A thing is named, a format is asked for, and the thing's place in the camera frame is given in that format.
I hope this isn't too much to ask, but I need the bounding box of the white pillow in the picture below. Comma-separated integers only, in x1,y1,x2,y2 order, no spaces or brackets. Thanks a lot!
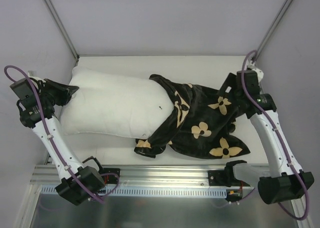
60,66,174,139

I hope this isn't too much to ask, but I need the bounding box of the black floral plush pillowcase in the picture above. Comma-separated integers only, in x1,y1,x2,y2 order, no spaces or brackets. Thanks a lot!
134,74,250,159

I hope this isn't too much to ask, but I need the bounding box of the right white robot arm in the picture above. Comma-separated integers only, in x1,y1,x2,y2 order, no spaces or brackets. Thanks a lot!
219,70,315,204

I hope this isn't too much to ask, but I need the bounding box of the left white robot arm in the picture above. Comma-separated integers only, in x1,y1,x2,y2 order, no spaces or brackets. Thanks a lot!
10,77,105,205

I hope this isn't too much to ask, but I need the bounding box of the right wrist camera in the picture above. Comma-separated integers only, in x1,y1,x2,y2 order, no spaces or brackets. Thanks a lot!
247,65,264,83

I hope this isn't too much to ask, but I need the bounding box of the left aluminium frame post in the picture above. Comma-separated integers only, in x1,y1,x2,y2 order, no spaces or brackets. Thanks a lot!
42,0,80,62

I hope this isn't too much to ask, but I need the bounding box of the aluminium frame post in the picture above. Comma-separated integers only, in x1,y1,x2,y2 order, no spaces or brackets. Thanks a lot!
254,0,295,61
42,0,80,62

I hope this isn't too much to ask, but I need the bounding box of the right black base bracket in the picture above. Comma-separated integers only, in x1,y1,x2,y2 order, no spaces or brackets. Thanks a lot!
207,170,232,187

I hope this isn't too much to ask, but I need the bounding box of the black base bracket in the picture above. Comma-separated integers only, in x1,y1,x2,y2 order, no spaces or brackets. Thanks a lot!
207,170,232,187
98,167,121,184

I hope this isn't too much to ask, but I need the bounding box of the left black base bracket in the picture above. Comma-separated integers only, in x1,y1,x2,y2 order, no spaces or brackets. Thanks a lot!
98,167,121,184

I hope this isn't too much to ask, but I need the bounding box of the white slotted cable duct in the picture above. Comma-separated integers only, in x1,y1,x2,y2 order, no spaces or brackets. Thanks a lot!
39,186,228,197

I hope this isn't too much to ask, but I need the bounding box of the right aluminium frame post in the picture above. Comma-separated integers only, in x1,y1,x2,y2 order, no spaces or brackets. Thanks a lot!
254,0,295,61

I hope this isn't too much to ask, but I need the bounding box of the aluminium mounting rail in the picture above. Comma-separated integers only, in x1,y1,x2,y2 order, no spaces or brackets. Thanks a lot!
30,164,225,188

